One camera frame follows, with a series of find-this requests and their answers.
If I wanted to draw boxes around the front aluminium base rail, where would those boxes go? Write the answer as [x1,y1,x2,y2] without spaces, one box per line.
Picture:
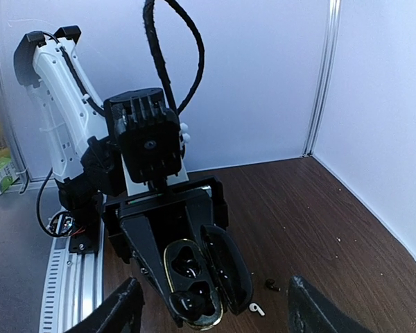
[38,223,104,332]

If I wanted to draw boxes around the left black camera cable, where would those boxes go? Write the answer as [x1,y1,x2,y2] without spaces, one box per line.
[141,0,206,115]

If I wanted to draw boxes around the black earbud charging case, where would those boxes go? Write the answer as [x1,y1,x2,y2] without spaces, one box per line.
[164,225,254,331]

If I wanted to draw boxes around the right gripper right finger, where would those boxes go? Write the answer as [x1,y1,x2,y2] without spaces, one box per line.
[288,275,370,333]

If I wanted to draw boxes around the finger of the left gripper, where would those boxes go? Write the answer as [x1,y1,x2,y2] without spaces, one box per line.
[185,192,214,250]
[121,216,183,326]

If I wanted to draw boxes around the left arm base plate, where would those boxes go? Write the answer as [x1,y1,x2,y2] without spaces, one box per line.
[46,211,101,255]

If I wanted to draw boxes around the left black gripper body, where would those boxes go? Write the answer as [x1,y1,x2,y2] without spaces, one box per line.
[102,176,227,264]

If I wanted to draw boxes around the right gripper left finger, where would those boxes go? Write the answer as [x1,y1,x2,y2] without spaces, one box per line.
[67,277,145,333]

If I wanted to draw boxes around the white earbud left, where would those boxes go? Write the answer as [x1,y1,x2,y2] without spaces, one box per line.
[248,302,266,317]

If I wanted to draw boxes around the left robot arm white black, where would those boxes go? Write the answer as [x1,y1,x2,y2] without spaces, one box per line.
[14,26,247,332]

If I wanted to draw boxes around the green yellow box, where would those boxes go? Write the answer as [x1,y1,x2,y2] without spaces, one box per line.
[0,157,19,195]

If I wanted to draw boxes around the black earbud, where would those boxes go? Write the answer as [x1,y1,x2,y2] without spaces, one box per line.
[265,278,281,292]
[169,282,215,322]

